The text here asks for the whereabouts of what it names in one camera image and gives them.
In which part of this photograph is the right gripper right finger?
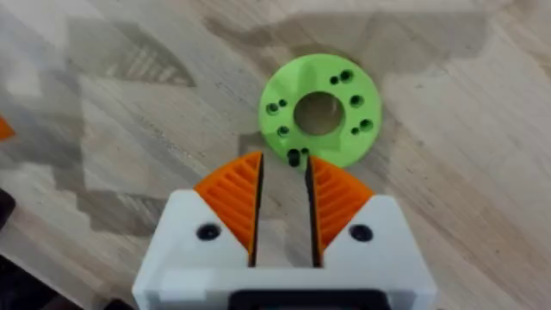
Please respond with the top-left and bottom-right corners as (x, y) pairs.
(304, 154), (425, 273)

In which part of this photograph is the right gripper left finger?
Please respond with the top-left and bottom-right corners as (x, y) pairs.
(144, 151), (264, 273)

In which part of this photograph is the green disc with holes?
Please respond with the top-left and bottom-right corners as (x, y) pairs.
(257, 53), (382, 170)

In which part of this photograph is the orange ribbed wedge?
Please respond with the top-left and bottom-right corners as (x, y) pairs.
(0, 115), (16, 141)

